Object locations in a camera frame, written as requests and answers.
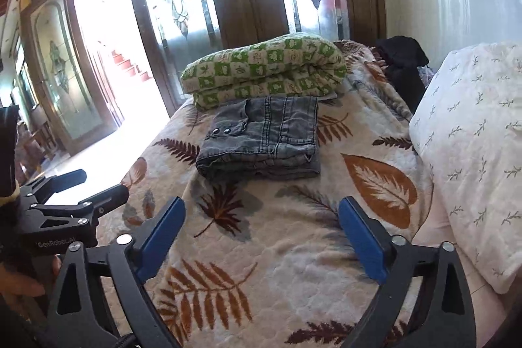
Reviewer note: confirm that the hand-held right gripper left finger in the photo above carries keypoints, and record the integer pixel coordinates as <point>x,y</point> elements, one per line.
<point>159,240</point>

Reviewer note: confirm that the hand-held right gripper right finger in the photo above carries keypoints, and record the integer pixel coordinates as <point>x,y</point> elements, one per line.
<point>363,244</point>

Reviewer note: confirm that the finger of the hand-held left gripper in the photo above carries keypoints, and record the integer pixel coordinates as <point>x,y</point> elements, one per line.
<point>104,200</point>
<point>61,181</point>

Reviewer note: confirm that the grey denim pants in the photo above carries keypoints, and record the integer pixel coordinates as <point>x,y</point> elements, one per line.
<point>261,140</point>

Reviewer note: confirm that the person's left hand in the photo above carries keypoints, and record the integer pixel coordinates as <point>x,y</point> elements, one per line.
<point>18,280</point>

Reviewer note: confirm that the wooden chair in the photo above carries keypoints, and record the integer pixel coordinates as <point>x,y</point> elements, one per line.
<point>37,132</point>

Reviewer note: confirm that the leaf printed blanket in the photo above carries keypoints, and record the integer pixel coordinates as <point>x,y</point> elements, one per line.
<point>265,250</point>

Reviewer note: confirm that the stained glass wooden door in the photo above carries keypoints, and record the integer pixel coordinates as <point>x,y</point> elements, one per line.
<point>57,75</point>

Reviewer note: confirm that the red stairs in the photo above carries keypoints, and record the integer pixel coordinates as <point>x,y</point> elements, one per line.
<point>130,66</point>

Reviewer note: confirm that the cream sprig printed pillow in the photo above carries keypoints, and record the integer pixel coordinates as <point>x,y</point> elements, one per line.
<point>469,148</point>

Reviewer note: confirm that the black cloth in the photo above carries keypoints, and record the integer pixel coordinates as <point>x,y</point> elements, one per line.
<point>401,66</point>

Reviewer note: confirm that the green checkered quilt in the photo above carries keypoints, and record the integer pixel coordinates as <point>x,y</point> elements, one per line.
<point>265,66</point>

